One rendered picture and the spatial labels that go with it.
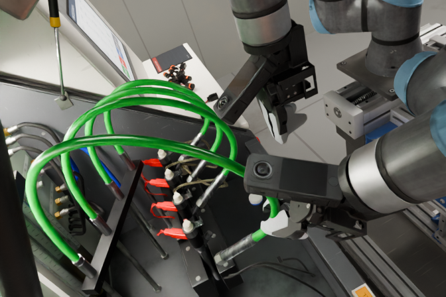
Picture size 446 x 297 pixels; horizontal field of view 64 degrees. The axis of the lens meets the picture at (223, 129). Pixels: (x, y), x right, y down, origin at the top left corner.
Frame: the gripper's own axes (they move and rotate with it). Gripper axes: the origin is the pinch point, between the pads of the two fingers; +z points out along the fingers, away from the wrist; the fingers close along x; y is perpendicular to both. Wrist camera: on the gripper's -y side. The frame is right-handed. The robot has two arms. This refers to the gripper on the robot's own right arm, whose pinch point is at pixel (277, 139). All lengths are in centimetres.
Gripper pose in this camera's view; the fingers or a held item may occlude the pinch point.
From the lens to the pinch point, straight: 63.8
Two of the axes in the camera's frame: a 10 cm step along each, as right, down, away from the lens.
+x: -3.4, -5.4, 7.7
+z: 2.7, 7.2, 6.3
